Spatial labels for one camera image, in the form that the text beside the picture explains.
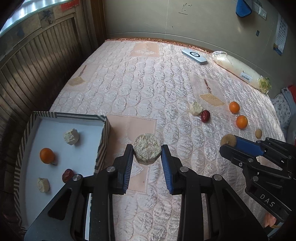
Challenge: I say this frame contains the glass block window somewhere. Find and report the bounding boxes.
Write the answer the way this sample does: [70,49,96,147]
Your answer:
[1,0,69,35]

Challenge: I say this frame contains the floral fabric pile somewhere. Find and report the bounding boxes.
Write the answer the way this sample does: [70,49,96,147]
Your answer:
[271,85,295,146]

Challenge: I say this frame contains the orange mandarin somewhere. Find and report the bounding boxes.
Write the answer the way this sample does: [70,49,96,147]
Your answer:
[236,115,248,130]
[229,101,240,114]
[40,148,55,164]

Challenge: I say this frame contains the blue hanging cloth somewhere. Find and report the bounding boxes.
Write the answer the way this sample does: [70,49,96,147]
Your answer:
[236,0,252,18]

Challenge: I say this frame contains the beige cake piece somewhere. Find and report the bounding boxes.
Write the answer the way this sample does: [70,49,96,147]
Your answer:
[133,133,162,166]
[37,178,50,193]
[189,101,203,116]

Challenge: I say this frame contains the red jujube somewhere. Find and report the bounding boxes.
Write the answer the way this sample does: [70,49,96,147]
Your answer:
[200,110,210,123]
[62,169,74,183]

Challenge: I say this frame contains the white wall switches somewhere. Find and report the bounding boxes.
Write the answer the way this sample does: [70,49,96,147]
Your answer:
[252,1,267,20]

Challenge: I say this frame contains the striped white tray box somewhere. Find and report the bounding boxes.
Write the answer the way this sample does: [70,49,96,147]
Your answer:
[14,111,111,232]

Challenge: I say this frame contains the person's right hand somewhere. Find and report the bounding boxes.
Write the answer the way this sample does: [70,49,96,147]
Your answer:
[264,212,282,229]

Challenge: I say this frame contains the wrapped white daikon radish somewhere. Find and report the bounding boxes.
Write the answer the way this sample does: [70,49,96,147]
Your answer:
[212,51,272,94]

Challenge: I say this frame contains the brown longan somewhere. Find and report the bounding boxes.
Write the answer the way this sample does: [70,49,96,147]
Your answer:
[255,128,262,139]
[220,133,237,147]

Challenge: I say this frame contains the beige cake piece top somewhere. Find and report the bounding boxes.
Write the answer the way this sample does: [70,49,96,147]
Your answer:
[189,101,203,116]

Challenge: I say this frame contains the small beige cake cube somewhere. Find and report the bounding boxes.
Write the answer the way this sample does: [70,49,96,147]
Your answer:
[63,128,79,145]

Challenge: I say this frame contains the pink quilted bed cover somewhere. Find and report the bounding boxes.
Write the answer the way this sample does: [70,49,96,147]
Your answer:
[49,38,286,241]

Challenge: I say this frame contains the dark wooden slatted panel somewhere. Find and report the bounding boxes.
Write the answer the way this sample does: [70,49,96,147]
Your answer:
[0,14,98,149]

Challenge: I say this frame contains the white square electronic device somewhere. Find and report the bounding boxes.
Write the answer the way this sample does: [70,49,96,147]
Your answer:
[181,49,208,65]

